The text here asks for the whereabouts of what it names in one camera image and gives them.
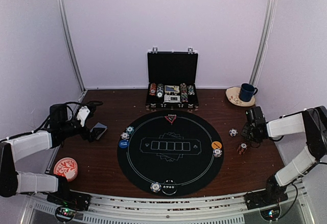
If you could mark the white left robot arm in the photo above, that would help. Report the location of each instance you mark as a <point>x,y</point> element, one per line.
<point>20,146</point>

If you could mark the round black poker mat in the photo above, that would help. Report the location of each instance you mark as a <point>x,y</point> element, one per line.
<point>181,152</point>

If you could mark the clear round dealer button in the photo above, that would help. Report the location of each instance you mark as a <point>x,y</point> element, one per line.
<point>169,187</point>

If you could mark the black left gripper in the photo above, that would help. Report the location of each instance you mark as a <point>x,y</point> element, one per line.
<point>92,135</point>

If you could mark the multicolour chip row in case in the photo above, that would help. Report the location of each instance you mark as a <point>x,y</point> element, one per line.
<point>184,93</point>

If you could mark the red chip row in case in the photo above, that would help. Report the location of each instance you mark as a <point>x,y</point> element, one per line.
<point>152,90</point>

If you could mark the aluminium frame post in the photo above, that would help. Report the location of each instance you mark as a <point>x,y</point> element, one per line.
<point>69,44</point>
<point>263,43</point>

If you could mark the left aluminium frame post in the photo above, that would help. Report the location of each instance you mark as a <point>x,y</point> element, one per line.
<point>69,44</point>

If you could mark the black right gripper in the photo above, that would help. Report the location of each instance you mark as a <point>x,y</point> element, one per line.
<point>244,133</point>

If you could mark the beige ceramic plate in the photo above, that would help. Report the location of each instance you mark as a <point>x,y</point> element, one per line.
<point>232,95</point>

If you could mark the right aluminium frame post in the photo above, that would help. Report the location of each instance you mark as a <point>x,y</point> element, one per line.
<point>263,43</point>

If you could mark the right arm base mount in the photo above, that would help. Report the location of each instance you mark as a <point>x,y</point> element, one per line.
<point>265,204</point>

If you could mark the white blue chip stack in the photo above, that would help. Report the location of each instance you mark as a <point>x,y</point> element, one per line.
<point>233,132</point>

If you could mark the red triangle all-in marker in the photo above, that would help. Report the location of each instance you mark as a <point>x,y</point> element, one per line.
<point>170,118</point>

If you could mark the green chips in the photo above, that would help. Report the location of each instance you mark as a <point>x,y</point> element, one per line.
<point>130,130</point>

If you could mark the red white round coaster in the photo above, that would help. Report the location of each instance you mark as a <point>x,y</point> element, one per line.
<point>66,167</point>

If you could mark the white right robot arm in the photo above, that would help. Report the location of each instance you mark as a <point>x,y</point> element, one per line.
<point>308,125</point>

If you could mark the white blue chips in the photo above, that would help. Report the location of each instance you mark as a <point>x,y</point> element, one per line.
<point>155,187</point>
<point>125,136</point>
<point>217,152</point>

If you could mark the black poker chip case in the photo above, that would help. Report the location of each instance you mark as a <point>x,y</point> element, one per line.
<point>172,68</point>

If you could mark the dark blue mug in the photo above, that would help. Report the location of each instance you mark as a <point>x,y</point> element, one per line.
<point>247,91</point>

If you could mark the orange big blind button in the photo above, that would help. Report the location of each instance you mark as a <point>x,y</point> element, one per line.
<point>216,145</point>

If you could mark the front aluminium rail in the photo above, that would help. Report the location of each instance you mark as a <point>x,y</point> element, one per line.
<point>232,208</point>

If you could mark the blue playing card deck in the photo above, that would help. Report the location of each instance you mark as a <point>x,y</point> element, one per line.
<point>97,131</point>

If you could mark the blue small blind button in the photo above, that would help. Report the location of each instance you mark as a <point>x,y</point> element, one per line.
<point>123,144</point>

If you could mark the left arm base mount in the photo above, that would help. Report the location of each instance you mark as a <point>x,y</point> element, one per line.
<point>68,207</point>

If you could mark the purple green chip row in case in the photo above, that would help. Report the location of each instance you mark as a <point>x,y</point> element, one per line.
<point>191,90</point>

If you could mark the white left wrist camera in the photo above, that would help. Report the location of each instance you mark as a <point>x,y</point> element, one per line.
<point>82,115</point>

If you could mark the red black chip stack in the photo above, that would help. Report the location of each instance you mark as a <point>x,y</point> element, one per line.
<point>242,148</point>

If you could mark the white card box in case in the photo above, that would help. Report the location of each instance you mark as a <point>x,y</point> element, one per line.
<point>172,98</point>

